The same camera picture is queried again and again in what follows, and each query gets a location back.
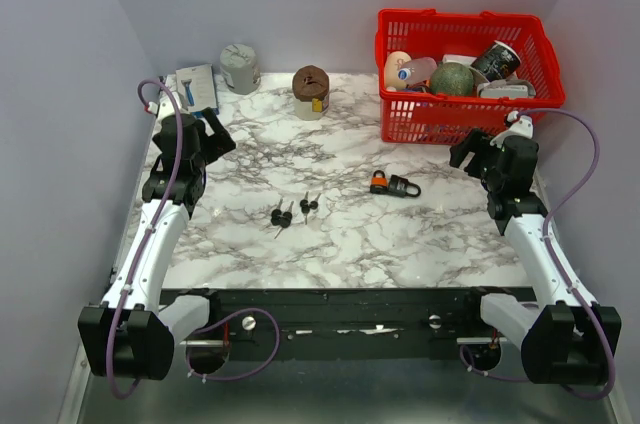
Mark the black key bunch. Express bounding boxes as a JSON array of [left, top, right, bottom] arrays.
[[270, 200, 294, 239], [299, 192, 321, 224]]

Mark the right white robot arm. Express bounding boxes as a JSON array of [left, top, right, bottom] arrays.
[[450, 129, 621, 386]]

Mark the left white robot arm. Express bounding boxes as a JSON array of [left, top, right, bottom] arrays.
[[78, 108, 236, 380]]

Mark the razor package box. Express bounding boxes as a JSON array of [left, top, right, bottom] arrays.
[[176, 63, 220, 117]]

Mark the white box in basket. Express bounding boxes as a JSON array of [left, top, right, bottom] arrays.
[[477, 80, 536, 99]]

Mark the green round melon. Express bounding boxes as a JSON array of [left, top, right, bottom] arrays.
[[429, 62, 475, 97]]

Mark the red plastic basket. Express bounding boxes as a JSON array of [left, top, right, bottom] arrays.
[[375, 8, 566, 145]]

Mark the grey marble cup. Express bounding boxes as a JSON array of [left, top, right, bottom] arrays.
[[219, 44, 261, 95]]

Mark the orange black padlock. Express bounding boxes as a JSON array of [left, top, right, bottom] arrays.
[[369, 170, 422, 198]]

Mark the black paper cup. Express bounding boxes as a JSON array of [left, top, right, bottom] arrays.
[[470, 40, 521, 82]]

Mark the pink plastic bottle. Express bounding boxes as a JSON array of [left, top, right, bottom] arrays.
[[398, 57, 438, 87]]

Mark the brown lidded white jar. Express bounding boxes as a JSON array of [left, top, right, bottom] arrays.
[[292, 65, 330, 121]]

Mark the beige egg shaped toy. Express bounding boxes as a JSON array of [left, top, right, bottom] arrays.
[[383, 51, 411, 90]]

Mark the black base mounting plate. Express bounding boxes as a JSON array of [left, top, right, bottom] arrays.
[[159, 286, 536, 362]]

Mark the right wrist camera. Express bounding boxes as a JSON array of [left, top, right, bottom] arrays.
[[493, 111, 534, 147]]

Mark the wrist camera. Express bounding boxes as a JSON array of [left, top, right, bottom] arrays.
[[144, 101, 175, 121], [493, 111, 534, 147]]

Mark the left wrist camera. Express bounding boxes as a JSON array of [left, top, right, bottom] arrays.
[[144, 101, 175, 121]]

